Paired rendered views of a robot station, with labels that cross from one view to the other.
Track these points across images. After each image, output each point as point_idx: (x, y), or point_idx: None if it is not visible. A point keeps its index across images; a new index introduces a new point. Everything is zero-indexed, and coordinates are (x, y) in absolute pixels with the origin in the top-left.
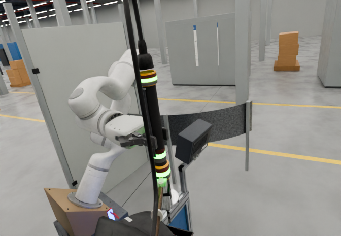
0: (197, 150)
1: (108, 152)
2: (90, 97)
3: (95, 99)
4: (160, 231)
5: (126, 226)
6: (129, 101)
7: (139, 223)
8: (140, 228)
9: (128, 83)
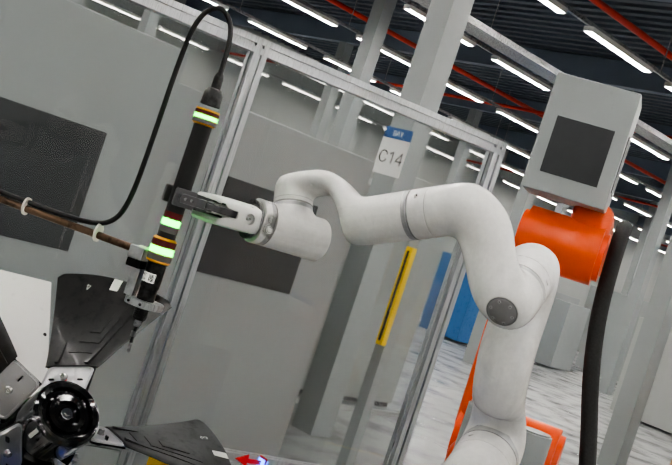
0: None
1: None
2: (284, 179)
3: (287, 188)
4: (161, 450)
5: (147, 321)
6: (488, 350)
7: (200, 453)
8: (186, 446)
9: (362, 214)
